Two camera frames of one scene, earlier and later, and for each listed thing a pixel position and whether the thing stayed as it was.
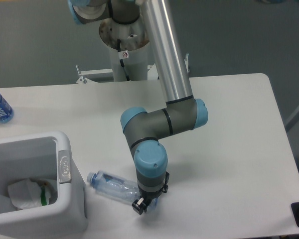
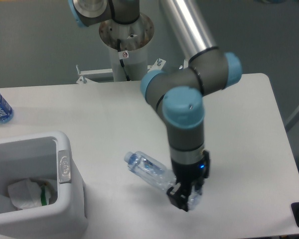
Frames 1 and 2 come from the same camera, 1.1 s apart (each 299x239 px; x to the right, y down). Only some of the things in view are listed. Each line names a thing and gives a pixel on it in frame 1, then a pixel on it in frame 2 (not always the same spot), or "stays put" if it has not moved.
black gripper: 140,205 -> 193,175
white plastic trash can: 44,156 stays put
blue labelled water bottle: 0,109 stays put
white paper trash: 28,193 stays put
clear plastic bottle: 119,187 -> 156,173
